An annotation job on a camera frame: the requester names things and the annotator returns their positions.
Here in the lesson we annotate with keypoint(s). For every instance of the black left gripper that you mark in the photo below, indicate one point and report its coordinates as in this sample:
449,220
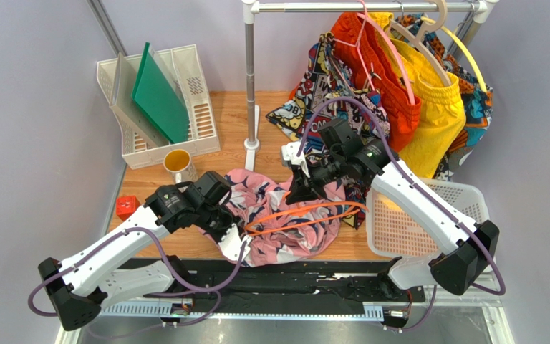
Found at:
231,219

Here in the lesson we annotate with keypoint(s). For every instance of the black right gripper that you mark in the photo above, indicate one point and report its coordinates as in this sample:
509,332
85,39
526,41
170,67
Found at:
306,177

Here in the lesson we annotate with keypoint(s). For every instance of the orange plastic hanger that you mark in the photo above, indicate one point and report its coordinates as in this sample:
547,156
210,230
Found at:
271,214

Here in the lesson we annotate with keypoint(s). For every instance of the pink shark print shorts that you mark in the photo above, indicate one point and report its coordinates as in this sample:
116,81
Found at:
281,233

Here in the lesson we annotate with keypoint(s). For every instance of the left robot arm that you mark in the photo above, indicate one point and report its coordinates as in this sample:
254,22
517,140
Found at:
130,261

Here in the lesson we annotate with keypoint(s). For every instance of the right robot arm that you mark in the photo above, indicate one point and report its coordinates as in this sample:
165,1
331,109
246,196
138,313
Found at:
466,248

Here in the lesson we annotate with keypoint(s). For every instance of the comic print shorts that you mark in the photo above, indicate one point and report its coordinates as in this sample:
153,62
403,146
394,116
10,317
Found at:
328,77

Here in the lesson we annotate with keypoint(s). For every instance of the yellow shorts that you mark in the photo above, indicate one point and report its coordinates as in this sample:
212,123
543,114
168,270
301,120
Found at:
423,137

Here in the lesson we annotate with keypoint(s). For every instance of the pink plastic hanger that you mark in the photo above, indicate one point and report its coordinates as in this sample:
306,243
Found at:
389,52

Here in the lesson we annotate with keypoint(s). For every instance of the blue orange patterned shorts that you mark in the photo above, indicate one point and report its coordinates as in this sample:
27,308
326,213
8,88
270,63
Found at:
477,105

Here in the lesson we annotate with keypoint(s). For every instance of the yellow plastic hanger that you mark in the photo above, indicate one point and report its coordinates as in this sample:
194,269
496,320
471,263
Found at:
440,51

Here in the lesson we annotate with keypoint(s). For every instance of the yellow cup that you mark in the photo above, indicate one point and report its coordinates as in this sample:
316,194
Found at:
179,165

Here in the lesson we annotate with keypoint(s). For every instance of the red cube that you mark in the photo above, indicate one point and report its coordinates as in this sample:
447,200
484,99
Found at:
125,206

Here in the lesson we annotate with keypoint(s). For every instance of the white plastic laundry basket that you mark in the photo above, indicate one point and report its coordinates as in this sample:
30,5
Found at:
392,233

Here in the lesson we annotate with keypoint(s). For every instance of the green plastic board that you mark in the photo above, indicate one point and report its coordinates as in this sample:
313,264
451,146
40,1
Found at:
156,96

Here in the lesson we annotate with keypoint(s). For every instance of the white plastic file rack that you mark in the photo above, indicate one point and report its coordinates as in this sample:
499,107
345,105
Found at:
187,74

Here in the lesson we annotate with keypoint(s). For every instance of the grey plastic board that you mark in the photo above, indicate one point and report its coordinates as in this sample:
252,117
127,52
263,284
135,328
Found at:
122,104

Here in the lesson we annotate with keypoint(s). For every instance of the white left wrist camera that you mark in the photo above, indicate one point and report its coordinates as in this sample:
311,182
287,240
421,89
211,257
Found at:
235,244

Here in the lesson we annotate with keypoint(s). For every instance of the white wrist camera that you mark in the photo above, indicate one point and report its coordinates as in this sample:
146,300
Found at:
235,244
292,157

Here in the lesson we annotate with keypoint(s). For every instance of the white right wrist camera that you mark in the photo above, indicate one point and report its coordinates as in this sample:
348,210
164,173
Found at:
292,157

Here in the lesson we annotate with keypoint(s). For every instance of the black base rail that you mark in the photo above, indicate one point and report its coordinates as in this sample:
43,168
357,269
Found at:
312,288

